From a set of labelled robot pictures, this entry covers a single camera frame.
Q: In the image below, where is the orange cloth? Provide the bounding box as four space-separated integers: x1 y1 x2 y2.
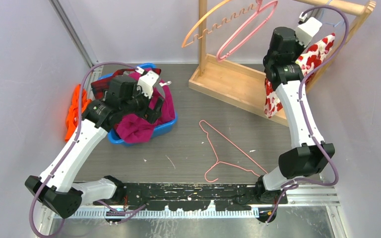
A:
64 84 92 142

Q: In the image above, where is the wooden clothes rack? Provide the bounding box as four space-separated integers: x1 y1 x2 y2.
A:
182 0 376 126

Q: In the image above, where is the blue wire hanger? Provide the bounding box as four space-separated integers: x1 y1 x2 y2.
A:
319 10 345 28

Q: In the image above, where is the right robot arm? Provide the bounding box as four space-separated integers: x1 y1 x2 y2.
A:
254 27 335 204

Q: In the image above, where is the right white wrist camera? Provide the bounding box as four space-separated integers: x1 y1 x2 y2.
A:
295 13 322 48

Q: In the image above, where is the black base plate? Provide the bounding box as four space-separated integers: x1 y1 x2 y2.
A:
93 182 288 225

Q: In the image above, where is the floral white red garment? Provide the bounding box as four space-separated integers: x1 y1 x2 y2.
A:
264 33 335 118

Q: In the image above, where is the blue plastic bin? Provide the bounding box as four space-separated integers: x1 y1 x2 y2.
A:
98 72 178 146

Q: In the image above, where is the pink wire hanger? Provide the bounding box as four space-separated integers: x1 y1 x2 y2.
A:
198 119 269 183

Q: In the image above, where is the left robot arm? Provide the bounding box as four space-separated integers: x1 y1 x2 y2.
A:
25 71 165 219

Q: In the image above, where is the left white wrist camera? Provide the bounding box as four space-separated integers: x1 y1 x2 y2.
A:
135 66 161 99

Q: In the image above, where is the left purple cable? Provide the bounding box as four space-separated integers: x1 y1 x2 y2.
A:
28 61 148 238

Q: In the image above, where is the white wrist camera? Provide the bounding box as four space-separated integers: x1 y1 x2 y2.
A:
295 13 322 48
135 66 161 99

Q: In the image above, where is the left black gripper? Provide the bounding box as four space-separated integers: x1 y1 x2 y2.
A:
121 80 163 124

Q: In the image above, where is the magenta garment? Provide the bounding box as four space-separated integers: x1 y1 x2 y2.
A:
114 86 176 144

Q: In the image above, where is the wooden hanger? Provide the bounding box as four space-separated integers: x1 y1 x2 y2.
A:
181 0 263 48

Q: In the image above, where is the white garment label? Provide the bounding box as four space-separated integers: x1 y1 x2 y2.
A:
159 81 172 87

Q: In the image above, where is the pink plastic clip hanger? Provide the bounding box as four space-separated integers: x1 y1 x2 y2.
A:
215 0 279 63

